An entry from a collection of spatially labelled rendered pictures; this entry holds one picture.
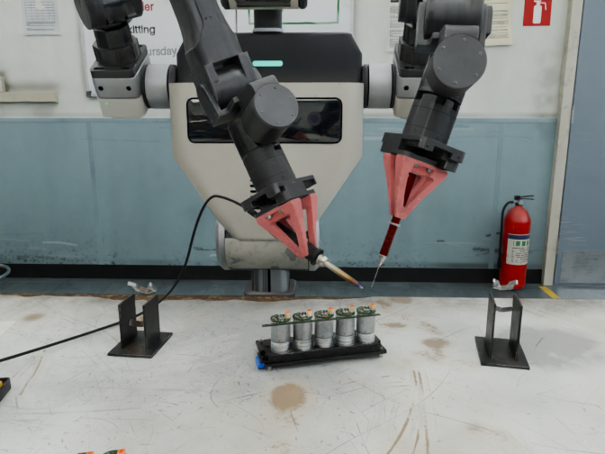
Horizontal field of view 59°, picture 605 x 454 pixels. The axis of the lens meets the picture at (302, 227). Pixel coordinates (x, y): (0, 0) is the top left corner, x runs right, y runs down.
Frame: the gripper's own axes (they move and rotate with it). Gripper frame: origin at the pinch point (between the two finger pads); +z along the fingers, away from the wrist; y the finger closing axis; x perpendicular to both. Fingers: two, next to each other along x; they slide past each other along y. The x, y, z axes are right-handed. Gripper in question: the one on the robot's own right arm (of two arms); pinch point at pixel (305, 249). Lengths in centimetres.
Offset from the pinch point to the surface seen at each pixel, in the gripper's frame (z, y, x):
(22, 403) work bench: 2.4, -30.7, 21.8
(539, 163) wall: 9, 283, 12
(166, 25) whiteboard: -151, 176, 140
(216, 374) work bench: 9.3, -14.8, 9.6
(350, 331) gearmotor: 11.8, -3.2, -3.1
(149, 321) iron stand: -0.1, -13.8, 18.2
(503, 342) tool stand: 22.7, 11.4, -15.2
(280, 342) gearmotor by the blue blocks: 9.1, -9.7, 2.7
